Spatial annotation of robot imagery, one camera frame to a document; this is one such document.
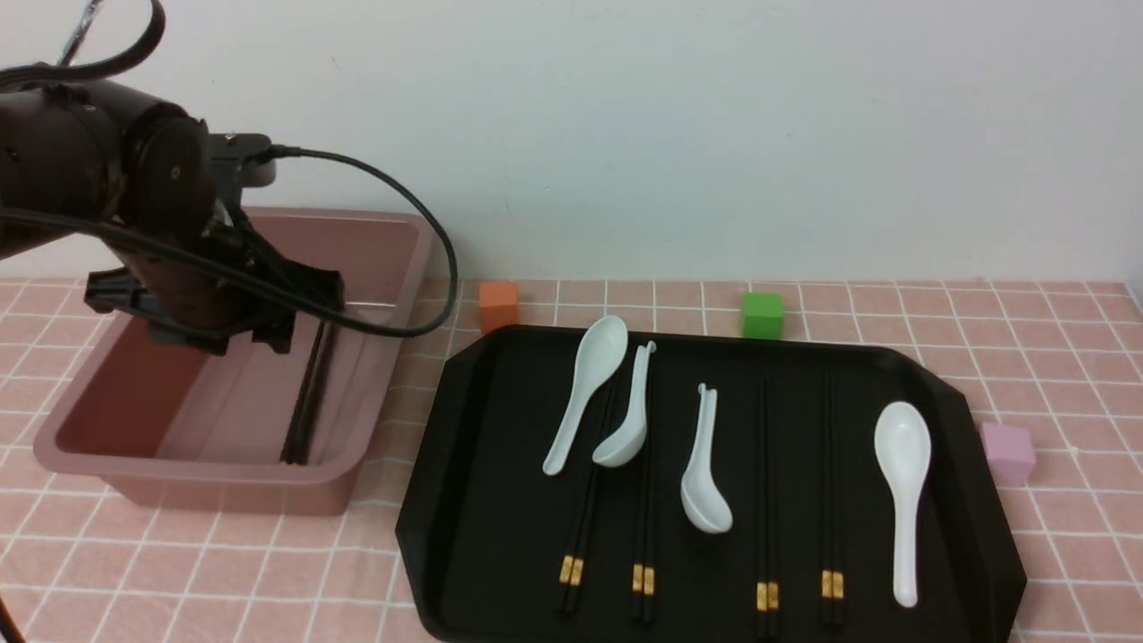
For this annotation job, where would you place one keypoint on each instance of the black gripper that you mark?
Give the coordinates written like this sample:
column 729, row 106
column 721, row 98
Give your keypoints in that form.
column 185, row 190

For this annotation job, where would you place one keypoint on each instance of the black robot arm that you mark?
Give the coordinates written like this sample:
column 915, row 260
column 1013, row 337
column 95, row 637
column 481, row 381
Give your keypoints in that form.
column 107, row 154

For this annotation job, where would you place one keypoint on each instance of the pink rectangular plastic bin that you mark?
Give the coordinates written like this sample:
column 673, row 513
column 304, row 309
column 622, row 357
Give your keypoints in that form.
column 168, row 426

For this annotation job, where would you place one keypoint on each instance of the orange cube block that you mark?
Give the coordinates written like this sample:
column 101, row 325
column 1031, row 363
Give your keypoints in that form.
column 499, row 305

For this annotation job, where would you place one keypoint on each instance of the white ceramic spoon far left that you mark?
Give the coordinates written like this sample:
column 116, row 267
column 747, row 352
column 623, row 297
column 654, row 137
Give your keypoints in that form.
column 599, row 356

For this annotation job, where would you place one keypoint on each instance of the white ceramic spoon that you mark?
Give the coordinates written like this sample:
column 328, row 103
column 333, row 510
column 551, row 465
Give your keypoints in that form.
column 599, row 356
column 625, row 443
column 902, row 446
column 702, row 502

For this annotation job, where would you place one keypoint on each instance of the black plastic tray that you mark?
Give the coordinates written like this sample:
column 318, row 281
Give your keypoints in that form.
column 483, row 531

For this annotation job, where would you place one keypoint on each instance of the black chopstick pair two left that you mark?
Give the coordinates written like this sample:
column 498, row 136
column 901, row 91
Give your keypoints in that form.
column 564, row 572

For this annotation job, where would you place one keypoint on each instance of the black chopstick pair two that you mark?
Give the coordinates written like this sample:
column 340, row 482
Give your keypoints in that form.
column 577, row 559
column 564, row 572

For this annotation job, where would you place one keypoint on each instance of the black chopstick pair two right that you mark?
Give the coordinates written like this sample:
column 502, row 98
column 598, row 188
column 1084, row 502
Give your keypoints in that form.
column 577, row 559

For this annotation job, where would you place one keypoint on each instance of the black chopstick pair three right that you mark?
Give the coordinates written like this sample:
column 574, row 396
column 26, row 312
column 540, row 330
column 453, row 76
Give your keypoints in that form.
column 647, row 609

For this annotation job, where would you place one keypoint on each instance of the black chopstick pair three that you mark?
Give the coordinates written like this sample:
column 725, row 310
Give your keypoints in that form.
column 638, row 568
column 647, row 609

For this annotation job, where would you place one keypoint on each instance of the black chopstick pair three left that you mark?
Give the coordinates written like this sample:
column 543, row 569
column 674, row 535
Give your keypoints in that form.
column 638, row 568

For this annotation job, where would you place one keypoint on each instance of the white ceramic spoon middle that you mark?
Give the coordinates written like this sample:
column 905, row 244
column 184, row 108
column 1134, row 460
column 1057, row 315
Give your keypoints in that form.
column 702, row 502

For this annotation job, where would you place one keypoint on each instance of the green cube block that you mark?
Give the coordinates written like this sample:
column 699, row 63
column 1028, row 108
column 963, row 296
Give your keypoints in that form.
column 762, row 316

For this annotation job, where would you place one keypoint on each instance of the black chopstick pair four left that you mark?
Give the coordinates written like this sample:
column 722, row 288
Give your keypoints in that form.
column 762, row 520

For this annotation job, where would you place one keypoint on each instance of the black chopstick pair five right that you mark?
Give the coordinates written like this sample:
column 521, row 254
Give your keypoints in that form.
column 837, row 605

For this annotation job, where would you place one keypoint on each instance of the white ceramic spoon right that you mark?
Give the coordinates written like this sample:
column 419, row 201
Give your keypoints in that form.
column 902, row 446

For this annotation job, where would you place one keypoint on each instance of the pink cube block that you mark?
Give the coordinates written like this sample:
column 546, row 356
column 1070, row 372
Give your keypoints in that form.
column 1010, row 453

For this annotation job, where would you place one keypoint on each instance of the pink checkered tablecloth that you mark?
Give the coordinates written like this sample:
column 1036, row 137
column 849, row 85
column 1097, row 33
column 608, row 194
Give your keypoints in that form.
column 1061, row 359

